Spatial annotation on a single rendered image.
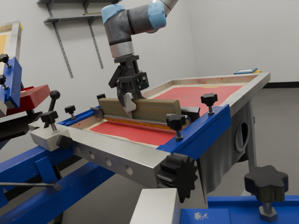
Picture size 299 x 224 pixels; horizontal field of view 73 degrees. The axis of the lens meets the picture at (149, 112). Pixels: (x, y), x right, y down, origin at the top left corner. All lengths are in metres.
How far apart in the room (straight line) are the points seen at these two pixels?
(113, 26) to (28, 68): 2.07
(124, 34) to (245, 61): 3.88
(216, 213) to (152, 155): 0.14
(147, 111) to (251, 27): 3.79
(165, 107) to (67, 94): 2.26
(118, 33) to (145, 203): 0.51
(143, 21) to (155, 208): 0.52
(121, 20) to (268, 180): 0.56
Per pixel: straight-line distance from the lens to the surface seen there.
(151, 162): 0.35
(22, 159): 0.58
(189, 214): 0.30
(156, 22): 0.66
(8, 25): 1.63
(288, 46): 4.22
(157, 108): 0.63
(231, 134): 0.92
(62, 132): 0.54
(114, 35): 0.67
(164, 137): 0.62
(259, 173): 0.28
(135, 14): 0.66
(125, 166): 0.40
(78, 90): 2.86
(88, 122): 0.94
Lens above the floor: 1.22
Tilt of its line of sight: 18 degrees down
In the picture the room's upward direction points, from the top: 13 degrees counter-clockwise
